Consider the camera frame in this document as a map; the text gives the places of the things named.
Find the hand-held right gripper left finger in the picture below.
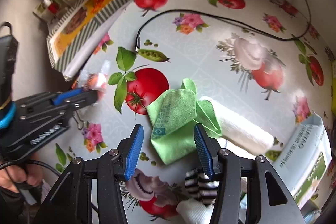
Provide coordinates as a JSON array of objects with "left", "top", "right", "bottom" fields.
[{"left": 33, "top": 124, "right": 145, "bottom": 224}]

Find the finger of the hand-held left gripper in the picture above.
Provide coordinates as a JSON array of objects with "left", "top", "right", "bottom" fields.
[
  {"left": 59, "top": 90, "right": 100, "bottom": 120},
  {"left": 16, "top": 88, "right": 88, "bottom": 109}
]

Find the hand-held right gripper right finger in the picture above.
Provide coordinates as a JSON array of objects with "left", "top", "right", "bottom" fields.
[{"left": 194, "top": 124, "right": 306, "bottom": 224}]

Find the clear orange packet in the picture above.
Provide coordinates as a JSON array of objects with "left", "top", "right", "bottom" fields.
[{"left": 79, "top": 61, "right": 108, "bottom": 102}]

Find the black white striped sock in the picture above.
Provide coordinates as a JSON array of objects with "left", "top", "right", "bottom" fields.
[{"left": 184, "top": 168, "right": 220, "bottom": 207}]

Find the green microfiber cloth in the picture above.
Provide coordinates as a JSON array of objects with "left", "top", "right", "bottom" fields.
[{"left": 146, "top": 78, "right": 223, "bottom": 165}]

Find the white towel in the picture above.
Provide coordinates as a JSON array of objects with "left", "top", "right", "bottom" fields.
[{"left": 199, "top": 95, "right": 275, "bottom": 155}]

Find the person's left forearm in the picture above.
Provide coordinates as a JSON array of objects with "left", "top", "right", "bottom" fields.
[{"left": 0, "top": 186, "right": 44, "bottom": 224}]

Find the person's left hand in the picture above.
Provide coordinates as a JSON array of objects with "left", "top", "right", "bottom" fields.
[{"left": 0, "top": 160, "right": 45, "bottom": 194}]

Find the yellow printed striped-edge box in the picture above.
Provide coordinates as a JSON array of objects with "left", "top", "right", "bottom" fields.
[{"left": 47, "top": 0, "right": 150, "bottom": 81}]

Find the floral fruit print tablecloth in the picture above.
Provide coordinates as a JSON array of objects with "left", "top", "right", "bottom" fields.
[{"left": 46, "top": 0, "right": 336, "bottom": 224}]

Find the pale blue wet wipes pack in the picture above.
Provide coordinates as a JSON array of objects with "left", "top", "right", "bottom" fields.
[{"left": 272, "top": 112, "right": 332, "bottom": 210}]

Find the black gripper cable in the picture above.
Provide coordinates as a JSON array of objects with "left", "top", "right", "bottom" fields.
[{"left": 0, "top": 160, "right": 62, "bottom": 177}]

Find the black charging cable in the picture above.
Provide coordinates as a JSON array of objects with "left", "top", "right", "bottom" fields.
[{"left": 134, "top": 0, "right": 313, "bottom": 52}]

